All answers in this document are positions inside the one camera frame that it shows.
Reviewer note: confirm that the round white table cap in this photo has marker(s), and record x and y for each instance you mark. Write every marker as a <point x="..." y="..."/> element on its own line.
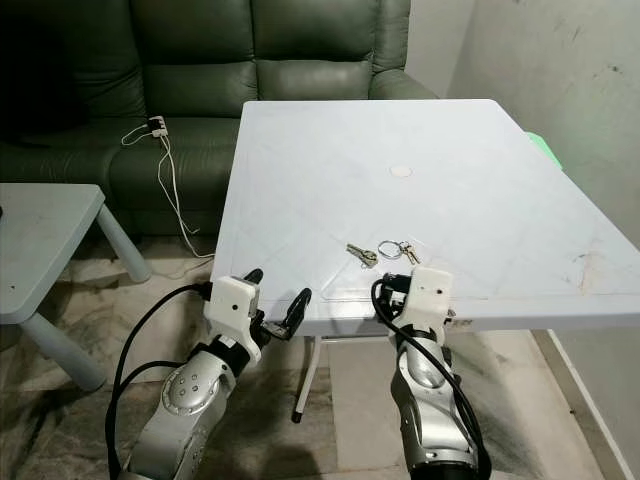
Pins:
<point x="401" y="171"/>

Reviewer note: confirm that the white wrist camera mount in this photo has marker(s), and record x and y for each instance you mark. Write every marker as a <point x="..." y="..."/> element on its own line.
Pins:
<point x="426" y="296"/>
<point x="232" y="305"/>

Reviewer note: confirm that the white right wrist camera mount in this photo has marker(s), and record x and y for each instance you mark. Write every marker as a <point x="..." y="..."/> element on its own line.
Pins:
<point x="426" y="296"/>

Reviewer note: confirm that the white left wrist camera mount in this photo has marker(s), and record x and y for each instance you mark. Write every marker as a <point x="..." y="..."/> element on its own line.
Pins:
<point x="232" y="305"/>

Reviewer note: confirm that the white charger adapter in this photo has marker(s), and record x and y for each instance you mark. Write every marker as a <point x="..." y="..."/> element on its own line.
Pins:
<point x="157" y="126"/>

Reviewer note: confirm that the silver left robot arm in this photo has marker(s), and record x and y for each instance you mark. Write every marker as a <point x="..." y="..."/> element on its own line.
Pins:
<point x="190" y="400"/>

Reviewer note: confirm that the small grey side table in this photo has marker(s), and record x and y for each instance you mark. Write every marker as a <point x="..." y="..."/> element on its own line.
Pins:
<point x="45" y="240"/>

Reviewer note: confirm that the large white plastic table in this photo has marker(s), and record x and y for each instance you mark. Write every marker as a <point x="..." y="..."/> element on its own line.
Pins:
<point x="420" y="210"/>

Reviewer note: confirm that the dark green leather sofa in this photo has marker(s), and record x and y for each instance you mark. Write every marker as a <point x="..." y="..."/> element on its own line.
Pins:
<point x="210" y="60"/>

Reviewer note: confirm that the light green plastic object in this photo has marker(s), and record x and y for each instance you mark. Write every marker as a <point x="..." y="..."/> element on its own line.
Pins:
<point x="543" y="150"/>

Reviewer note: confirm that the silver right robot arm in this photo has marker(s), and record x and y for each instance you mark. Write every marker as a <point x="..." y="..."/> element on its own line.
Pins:
<point x="430" y="410"/>

